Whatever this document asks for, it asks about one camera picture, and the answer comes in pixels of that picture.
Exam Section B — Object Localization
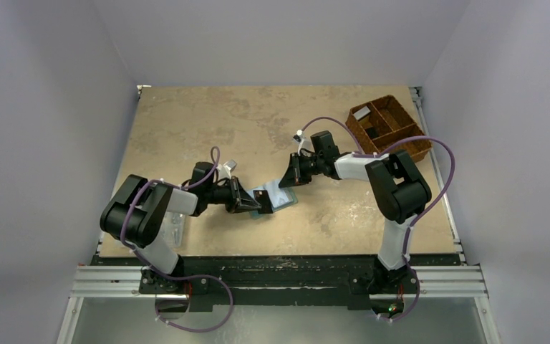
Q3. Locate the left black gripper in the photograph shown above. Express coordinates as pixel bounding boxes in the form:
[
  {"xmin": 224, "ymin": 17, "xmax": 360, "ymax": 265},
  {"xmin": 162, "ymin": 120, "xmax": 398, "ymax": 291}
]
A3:
[{"xmin": 205, "ymin": 175, "xmax": 260, "ymax": 214}]

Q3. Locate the black credit card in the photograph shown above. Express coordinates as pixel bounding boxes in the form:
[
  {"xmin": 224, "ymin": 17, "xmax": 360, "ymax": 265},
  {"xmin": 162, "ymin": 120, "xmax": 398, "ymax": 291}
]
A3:
[{"xmin": 253, "ymin": 189, "xmax": 274, "ymax": 214}]

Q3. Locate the green card holder wallet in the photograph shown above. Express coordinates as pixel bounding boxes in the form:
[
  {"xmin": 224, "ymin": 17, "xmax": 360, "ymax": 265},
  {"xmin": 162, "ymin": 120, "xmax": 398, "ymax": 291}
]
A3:
[{"xmin": 249, "ymin": 178, "xmax": 298, "ymax": 219}]

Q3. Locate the brown woven divided basket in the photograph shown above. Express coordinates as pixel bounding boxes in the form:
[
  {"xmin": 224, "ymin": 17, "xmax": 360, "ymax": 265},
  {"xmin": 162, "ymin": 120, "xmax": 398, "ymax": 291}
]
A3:
[{"xmin": 345, "ymin": 95, "xmax": 425, "ymax": 153}]

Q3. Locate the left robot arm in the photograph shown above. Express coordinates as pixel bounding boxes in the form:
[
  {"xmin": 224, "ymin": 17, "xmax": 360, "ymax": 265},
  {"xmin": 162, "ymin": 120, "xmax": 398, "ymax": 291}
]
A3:
[{"xmin": 100, "ymin": 161, "xmax": 261, "ymax": 293}]

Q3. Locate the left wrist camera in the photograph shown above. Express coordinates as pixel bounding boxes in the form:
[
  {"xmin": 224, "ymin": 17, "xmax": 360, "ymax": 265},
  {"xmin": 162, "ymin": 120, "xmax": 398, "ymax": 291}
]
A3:
[{"xmin": 221, "ymin": 160, "xmax": 237, "ymax": 174}]

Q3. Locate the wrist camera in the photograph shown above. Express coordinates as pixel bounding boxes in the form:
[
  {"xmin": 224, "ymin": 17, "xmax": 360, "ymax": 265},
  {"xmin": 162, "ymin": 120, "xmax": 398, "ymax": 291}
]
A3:
[
  {"xmin": 293, "ymin": 130, "xmax": 306, "ymax": 145},
  {"xmin": 221, "ymin": 160, "xmax": 237, "ymax": 174}
]

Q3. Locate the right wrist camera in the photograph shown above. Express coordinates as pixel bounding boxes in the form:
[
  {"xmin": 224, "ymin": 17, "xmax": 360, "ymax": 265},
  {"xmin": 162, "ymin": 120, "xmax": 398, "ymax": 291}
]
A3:
[{"xmin": 293, "ymin": 130, "xmax": 306, "ymax": 145}]

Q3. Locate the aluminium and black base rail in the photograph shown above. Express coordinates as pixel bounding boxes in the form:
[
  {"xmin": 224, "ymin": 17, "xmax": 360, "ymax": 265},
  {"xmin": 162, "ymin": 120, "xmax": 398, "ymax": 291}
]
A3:
[{"xmin": 72, "ymin": 255, "xmax": 487, "ymax": 312}]

